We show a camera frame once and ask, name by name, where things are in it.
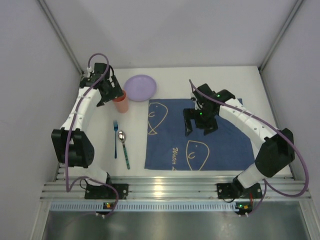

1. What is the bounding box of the spoon with teal handle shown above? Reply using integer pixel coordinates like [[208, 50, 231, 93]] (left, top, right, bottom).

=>
[[118, 130, 131, 170]]

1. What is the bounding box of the purple plastic plate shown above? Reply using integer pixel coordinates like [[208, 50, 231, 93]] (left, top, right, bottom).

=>
[[124, 74, 157, 102]]

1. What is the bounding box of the white slotted cable duct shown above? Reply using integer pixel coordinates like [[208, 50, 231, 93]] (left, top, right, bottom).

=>
[[50, 201, 251, 212]]

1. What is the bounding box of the blue fish-pattern cloth placemat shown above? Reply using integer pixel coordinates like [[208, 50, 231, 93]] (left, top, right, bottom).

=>
[[144, 99, 255, 171]]

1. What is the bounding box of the left aluminium frame post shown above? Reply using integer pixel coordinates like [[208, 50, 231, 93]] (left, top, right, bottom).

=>
[[35, 0, 84, 74]]

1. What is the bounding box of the aluminium frame post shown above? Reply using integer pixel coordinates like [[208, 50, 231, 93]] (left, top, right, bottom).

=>
[[258, 0, 306, 73], [35, 0, 84, 74]]

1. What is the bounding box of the aluminium mounting rail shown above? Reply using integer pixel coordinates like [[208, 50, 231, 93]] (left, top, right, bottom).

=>
[[39, 162, 312, 201]]

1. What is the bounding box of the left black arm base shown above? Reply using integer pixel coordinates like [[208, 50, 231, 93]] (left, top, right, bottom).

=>
[[84, 183, 129, 200]]

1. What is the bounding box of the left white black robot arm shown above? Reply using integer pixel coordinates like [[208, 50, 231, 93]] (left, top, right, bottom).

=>
[[51, 62, 124, 191]]

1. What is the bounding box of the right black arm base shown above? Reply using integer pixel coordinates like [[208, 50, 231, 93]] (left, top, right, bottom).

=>
[[216, 183, 263, 200]]

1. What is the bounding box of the right aluminium frame post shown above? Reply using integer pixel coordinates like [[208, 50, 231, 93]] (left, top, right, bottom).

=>
[[258, 0, 306, 73]]

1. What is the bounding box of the blue metal fork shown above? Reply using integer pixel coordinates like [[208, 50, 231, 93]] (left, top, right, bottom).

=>
[[113, 120, 119, 159]]

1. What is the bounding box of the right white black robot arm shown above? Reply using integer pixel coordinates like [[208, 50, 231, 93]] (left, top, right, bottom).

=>
[[183, 83, 295, 193]]

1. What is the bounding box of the orange plastic cup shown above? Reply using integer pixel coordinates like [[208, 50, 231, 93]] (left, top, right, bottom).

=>
[[112, 90, 129, 114]]

